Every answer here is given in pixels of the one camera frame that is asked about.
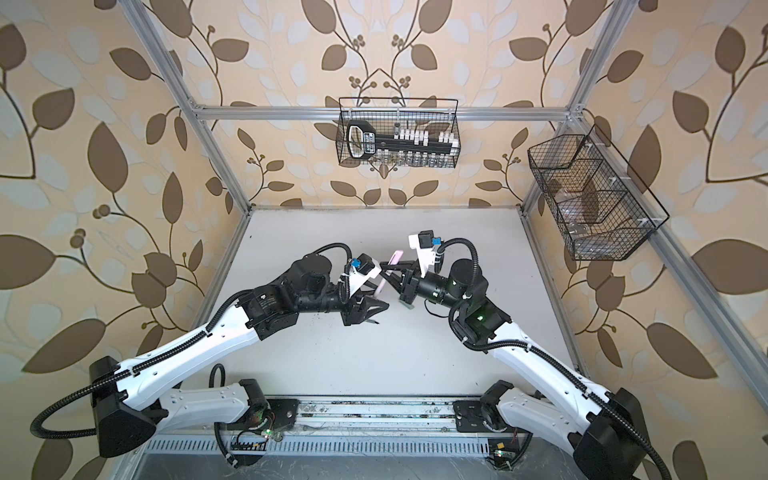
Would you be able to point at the black wire basket back wall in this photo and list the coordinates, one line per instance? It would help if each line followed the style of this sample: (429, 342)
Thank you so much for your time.
(431, 113)

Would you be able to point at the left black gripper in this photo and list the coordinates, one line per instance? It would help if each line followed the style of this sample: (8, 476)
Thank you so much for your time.
(359, 310)

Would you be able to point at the pink pen cap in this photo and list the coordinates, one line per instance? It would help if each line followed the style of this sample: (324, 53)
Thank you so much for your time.
(396, 257)

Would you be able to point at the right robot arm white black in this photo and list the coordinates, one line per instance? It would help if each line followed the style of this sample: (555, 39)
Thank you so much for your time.
(604, 431)

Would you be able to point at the black wire basket right wall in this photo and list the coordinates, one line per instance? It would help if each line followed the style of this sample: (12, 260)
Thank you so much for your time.
(602, 207)

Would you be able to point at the black wire basket wall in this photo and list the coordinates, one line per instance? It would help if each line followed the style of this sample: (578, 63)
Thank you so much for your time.
(431, 113)
(602, 207)

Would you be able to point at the black tool in basket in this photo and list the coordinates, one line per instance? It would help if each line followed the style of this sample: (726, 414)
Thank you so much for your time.
(363, 141)

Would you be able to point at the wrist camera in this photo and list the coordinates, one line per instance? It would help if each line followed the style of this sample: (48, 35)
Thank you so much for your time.
(426, 245)
(362, 269)

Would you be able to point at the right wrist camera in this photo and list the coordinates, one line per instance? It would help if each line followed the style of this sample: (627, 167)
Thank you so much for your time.
(426, 245)

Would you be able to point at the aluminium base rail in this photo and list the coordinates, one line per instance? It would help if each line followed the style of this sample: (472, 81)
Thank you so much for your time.
(393, 427)

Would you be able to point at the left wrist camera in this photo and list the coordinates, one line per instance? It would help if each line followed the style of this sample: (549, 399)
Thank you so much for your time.
(362, 269)

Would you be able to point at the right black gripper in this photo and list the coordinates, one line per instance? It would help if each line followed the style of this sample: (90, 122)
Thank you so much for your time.
(410, 282)

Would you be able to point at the pink pen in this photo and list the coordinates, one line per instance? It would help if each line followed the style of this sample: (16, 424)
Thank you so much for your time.
(380, 286)

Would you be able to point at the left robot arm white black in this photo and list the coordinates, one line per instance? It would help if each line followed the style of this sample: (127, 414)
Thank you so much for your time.
(127, 402)

